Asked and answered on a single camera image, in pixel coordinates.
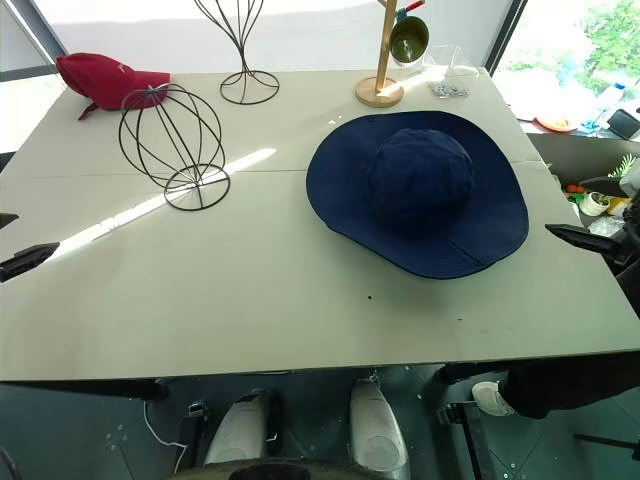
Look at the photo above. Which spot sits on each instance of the black box device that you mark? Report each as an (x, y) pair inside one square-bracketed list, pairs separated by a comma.
[(625, 124)]

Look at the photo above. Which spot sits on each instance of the green mug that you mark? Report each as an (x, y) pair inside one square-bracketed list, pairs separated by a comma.
[(407, 42)]

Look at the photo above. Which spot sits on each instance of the silver robot leg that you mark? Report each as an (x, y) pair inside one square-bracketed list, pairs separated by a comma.
[(375, 430), (240, 430)]

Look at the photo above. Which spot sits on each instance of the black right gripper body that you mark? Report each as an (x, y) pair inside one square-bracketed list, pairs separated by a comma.
[(629, 235)]

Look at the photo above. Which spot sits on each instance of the orange plate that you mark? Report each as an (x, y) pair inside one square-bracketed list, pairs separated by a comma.
[(555, 124)]

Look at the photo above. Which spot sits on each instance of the white sneaker of bystander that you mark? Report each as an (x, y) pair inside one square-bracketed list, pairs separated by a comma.
[(492, 398)]

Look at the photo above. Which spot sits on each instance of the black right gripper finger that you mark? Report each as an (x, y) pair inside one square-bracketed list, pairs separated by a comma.
[(585, 238)]

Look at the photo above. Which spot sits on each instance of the black metal floor frame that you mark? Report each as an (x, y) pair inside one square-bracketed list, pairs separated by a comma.
[(470, 440)]

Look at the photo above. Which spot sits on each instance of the green artificial plant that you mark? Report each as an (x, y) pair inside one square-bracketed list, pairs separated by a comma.
[(624, 166)]

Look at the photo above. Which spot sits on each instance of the red baseball cap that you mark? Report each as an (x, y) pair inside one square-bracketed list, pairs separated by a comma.
[(100, 80)]

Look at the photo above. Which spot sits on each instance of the small white plant pot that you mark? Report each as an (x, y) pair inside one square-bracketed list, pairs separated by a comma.
[(595, 203)]

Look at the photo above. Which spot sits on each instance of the navy blue wide-brim hat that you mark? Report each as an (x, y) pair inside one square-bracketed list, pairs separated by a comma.
[(420, 190)]

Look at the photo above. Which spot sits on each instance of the wooden mug tree stand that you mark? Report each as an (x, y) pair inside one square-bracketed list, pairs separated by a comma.
[(384, 60)]

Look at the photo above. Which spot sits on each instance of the black trouser leg of bystander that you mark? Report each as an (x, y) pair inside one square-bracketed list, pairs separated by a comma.
[(565, 387)]

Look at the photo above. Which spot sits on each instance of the dark rounded robot torso shape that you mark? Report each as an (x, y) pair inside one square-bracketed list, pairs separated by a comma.
[(275, 472)]

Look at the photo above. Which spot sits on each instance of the silver robot right leg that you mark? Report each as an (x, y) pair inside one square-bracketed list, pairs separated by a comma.
[(375, 430)]

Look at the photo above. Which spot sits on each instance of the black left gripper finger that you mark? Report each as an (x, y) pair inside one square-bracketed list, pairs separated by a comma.
[(7, 219), (27, 260)]

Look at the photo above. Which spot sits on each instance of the silver robot left leg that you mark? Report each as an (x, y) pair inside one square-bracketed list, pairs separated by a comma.
[(240, 430)]

